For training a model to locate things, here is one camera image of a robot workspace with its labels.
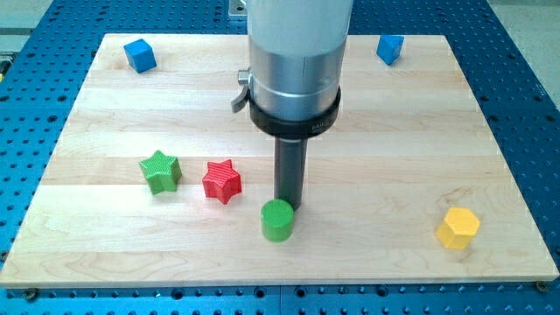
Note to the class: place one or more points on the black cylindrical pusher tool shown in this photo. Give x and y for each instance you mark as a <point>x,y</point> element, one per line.
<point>289,170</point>

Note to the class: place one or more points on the blue cube block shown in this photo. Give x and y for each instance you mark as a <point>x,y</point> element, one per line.
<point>140,56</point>

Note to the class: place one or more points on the green star block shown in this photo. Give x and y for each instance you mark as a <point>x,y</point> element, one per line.
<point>161,172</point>

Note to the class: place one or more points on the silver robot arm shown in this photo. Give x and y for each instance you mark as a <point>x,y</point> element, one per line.
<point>296,49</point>

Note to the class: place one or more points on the yellow hexagon block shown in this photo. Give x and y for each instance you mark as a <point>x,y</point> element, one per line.
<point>458,228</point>

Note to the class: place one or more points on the blue block right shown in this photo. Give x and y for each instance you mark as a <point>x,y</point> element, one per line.
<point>389,48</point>

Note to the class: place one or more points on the wooden board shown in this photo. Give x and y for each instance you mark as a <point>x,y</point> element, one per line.
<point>409,143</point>

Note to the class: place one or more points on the green cylinder block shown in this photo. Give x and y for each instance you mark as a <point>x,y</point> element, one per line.
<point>277,219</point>

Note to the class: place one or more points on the red star block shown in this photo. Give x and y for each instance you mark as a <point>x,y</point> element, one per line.
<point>222,181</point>

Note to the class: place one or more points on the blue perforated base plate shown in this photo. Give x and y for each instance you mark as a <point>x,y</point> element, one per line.
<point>45,78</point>

